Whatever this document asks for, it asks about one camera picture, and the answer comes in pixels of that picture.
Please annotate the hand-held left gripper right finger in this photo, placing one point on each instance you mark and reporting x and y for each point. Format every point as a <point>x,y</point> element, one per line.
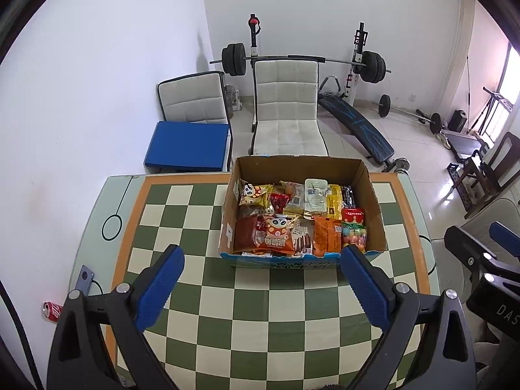
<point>367,292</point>

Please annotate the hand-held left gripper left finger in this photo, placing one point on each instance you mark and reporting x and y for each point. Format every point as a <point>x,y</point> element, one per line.
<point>156,288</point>

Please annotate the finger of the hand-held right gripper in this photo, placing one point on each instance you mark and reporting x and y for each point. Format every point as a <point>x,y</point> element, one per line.
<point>505,237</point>
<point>471,248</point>

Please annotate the colourful candy packet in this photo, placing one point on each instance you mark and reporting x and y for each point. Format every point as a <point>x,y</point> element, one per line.
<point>353,235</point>

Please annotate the orange snack packet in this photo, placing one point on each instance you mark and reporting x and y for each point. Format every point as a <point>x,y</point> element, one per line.
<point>327,235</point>

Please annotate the red crown print snack packet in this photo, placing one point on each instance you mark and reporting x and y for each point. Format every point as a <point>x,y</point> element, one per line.
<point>352,215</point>

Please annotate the white chocolate wafer packet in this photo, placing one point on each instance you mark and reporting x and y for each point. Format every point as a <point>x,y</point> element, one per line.
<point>302,237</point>

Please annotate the long yellow snack packet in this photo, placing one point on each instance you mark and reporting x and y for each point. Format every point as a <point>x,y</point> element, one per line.
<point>334,203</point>

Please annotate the long black snack packet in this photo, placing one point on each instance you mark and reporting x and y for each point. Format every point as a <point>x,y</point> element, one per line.
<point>348,197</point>

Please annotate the cardboard box blue print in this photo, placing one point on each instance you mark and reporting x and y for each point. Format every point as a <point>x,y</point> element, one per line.
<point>365,195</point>

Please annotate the dark red snack packet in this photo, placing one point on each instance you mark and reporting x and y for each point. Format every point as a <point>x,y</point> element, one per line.
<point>245,233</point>

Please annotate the large panda snack packet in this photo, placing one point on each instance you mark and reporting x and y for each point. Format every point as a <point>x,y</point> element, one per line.
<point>278,231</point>

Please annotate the white tray snack packet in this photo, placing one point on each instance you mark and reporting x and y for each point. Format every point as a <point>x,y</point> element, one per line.
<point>316,197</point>

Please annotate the clear pastry packet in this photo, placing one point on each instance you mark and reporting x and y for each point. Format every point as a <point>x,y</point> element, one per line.
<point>293,197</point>

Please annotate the grey smartphone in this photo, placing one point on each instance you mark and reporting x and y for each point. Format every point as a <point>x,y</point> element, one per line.
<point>84,278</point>

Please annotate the black plastic rack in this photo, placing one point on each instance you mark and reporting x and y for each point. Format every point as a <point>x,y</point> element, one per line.
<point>455,170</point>

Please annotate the dark wooden chair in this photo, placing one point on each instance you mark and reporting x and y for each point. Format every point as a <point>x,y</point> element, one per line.
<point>508,148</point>

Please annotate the green white checkered table mat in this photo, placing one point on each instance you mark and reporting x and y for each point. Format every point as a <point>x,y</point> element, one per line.
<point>252,313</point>

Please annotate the red soda can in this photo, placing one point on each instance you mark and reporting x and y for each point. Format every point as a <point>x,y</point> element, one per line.
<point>52,310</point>

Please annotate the chrome dumbbell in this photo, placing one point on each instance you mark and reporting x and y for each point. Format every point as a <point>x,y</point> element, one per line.
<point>400,165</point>

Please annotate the black speaker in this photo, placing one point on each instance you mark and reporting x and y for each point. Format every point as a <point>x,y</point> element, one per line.
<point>460,121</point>

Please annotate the black metal stand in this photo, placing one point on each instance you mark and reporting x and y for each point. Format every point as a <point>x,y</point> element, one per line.
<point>493,97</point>

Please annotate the blue folded mat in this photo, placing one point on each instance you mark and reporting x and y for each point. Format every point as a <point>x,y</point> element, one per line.
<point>187,146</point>

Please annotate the window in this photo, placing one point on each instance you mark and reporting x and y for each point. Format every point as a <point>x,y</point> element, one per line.
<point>514,89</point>

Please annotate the thin black pole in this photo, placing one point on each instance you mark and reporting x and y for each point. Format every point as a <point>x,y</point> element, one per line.
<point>468,81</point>

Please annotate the black blue sit-up bench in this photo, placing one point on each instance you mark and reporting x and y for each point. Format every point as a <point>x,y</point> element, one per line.
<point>359,126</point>

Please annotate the long barbell with small plates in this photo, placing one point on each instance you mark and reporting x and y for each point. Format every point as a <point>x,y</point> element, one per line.
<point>384,105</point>

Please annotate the white padded chair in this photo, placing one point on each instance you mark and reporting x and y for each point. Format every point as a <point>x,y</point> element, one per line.
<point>284,101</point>
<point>191,97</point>

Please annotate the white barbell rack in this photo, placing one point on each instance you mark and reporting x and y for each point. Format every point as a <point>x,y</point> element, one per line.
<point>352,85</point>

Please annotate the small grey fan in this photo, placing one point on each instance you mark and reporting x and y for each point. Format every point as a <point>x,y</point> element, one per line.
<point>233,97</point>

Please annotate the barbell with black plates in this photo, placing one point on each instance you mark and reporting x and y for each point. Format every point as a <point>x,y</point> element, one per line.
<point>233,59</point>

